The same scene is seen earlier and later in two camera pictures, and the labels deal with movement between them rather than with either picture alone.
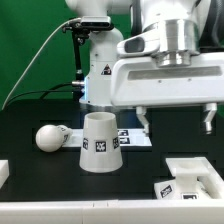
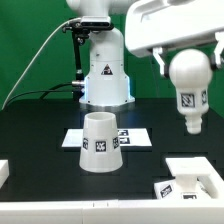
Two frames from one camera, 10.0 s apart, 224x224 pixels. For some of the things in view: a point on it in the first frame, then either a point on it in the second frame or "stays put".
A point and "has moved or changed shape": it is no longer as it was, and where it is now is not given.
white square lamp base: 185,186 stays put
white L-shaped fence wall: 173,211 stays put
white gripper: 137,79 -> 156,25
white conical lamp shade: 100,150 stays put
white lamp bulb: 50,137 has moved or changed shape
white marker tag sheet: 127,137 stays put
